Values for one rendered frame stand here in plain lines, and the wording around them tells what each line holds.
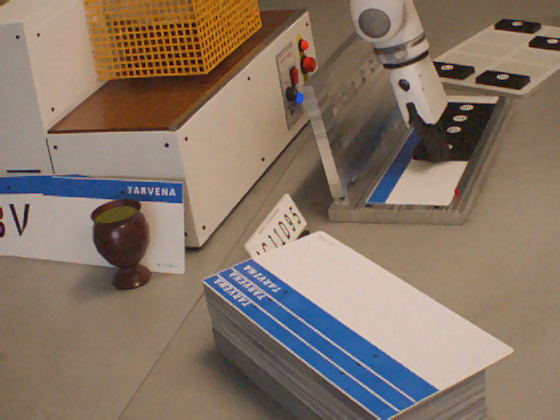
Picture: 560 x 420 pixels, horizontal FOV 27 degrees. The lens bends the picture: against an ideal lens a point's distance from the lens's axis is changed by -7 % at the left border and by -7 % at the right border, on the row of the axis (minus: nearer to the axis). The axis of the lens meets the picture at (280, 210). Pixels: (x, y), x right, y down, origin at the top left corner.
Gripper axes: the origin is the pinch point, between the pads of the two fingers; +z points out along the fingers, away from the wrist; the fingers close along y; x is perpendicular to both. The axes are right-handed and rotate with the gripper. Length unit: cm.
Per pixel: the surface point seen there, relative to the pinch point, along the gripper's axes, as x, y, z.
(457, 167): -2.7, -1.5, 3.3
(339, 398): -9, -72, -2
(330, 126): 9.2, -14.2, -11.7
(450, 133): 0.4, 9.1, 1.4
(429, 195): -0.7, -11.4, 2.8
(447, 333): -18, -61, -2
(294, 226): 15.8, -22.9, -1.2
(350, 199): 10.7, -13.4, 0.3
